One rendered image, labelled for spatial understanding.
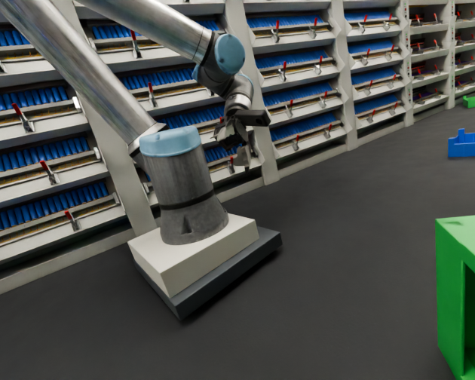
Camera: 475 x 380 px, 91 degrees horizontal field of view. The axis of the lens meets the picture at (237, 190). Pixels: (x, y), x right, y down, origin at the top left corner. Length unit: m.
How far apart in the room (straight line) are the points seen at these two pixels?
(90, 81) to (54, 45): 0.10
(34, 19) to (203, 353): 0.82
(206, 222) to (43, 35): 0.60
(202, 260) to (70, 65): 0.59
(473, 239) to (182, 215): 0.49
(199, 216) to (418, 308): 0.45
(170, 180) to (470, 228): 0.50
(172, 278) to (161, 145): 0.29
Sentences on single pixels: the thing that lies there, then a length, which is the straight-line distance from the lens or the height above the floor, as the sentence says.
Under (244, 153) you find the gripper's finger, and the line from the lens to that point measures 0.72.
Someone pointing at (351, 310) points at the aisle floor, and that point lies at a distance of 0.52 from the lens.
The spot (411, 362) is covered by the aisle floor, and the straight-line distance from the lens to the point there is 0.46.
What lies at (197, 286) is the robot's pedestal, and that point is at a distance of 0.55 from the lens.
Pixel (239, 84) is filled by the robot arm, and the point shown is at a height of 0.48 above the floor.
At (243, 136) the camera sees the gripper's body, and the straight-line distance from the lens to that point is 0.72.
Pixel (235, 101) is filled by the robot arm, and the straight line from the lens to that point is 0.79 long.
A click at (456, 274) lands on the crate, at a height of 0.16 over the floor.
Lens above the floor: 0.36
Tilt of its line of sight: 16 degrees down
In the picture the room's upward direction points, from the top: 15 degrees counter-clockwise
